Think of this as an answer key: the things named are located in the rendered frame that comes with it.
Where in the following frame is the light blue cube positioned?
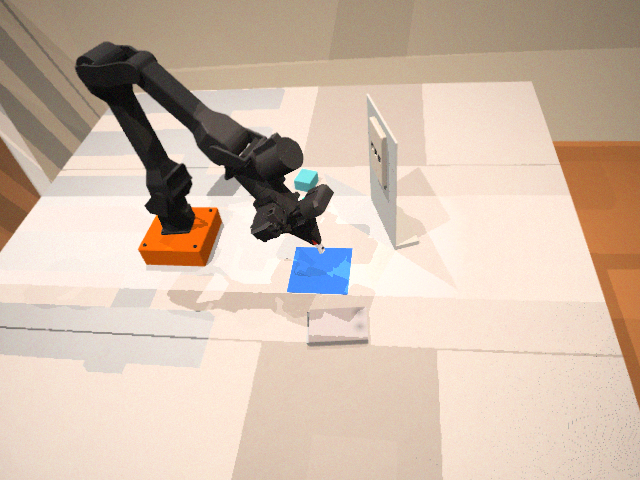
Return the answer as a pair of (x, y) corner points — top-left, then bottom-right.
(294, 168), (319, 192)

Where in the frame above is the blue square marking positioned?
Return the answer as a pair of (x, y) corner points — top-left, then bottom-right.
(287, 247), (352, 295)

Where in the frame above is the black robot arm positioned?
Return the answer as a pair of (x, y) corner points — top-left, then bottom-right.
(74, 41), (304, 243)

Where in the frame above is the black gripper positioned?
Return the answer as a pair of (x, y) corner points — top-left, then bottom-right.
(252, 176), (334, 246)

